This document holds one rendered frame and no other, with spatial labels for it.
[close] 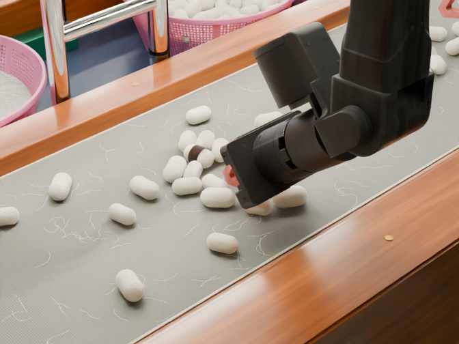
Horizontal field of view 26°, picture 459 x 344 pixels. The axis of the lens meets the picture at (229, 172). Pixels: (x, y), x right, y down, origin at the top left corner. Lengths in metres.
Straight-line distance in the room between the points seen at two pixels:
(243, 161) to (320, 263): 0.12
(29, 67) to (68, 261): 0.39
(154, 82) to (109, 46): 0.29
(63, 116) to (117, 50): 0.34
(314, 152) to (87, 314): 0.26
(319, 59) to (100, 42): 0.68
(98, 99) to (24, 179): 0.15
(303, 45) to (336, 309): 0.23
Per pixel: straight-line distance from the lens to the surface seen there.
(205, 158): 1.09
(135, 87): 1.21
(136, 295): 0.92
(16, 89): 1.30
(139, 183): 1.05
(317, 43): 0.88
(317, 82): 0.87
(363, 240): 0.97
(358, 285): 0.92
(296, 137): 0.90
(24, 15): 1.46
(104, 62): 1.46
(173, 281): 0.96
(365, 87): 0.82
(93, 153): 1.14
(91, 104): 1.18
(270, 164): 0.94
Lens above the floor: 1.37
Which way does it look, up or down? 35 degrees down
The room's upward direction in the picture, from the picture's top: straight up
